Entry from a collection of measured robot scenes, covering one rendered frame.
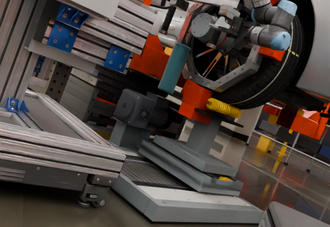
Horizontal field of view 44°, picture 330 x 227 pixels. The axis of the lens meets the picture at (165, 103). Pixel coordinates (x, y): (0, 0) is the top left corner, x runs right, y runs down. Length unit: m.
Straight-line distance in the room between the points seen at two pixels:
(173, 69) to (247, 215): 0.83
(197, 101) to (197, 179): 0.39
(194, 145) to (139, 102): 0.39
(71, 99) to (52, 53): 1.02
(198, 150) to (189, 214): 0.53
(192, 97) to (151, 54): 0.46
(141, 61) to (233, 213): 1.00
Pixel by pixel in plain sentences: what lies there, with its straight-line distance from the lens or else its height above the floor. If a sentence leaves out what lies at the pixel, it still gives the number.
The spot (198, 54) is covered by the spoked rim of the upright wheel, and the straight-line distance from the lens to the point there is 2.32.
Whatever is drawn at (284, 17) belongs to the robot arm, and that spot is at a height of 0.94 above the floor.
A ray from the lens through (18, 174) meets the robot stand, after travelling 1.38.
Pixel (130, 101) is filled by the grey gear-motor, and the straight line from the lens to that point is 2.22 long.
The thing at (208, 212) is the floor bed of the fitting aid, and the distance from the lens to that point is 1.90.
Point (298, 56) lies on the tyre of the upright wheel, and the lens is 2.16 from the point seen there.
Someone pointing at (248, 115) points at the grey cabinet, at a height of 0.43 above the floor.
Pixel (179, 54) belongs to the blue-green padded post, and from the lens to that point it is 2.10.
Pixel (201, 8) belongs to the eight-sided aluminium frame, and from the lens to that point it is 2.35.
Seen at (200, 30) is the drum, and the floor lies 0.82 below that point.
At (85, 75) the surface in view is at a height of 0.38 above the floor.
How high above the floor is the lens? 0.56
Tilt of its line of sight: 4 degrees down
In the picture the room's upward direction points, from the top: 22 degrees clockwise
